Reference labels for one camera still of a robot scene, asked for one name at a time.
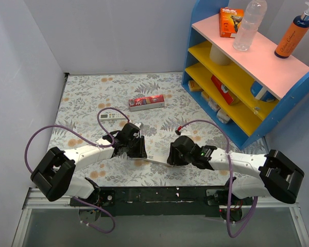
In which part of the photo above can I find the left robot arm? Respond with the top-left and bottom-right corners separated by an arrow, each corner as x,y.
30,122 -> 147,206

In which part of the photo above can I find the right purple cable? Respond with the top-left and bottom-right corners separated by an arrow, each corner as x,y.
179,119 -> 260,239

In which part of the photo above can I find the red toothpaste box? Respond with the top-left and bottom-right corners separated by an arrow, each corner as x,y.
128,95 -> 165,112

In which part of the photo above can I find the floral table mat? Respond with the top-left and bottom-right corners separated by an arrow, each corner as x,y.
48,73 -> 238,186

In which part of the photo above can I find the blue yellow pink shelf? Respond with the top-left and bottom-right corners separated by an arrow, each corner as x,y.
182,1 -> 309,149

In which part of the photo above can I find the orange razor box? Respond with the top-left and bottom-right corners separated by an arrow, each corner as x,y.
219,7 -> 244,38

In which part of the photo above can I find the white remote control back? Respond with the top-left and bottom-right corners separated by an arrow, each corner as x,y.
143,155 -> 171,166

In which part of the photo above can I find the red box on shelf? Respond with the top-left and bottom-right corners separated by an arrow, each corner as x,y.
211,75 -> 237,105

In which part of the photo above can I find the beige paper roll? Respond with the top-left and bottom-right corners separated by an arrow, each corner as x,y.
210,45 -> 231,66

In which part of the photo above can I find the white air conditioner remote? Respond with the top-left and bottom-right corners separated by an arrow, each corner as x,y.
99,113 -> 126,121

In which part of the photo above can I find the yellow soap pack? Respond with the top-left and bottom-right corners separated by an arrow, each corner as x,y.
188,80 -> 203,92

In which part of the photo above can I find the orange pump lotion bottle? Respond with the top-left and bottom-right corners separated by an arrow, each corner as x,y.
274,2 -> 309,59

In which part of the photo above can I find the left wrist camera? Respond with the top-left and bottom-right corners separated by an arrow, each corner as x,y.
134,122 -> 143,129

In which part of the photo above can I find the blue white container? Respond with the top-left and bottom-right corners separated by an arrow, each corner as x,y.
250,81 -> 276,102

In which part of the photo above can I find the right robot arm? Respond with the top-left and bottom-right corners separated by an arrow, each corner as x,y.
167,136 -> 304,205

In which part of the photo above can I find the clear plastic bottle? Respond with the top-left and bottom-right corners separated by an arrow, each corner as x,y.
233,0 -> 267,51

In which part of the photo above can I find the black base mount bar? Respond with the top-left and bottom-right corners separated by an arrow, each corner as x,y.
90,186 -> 228,217

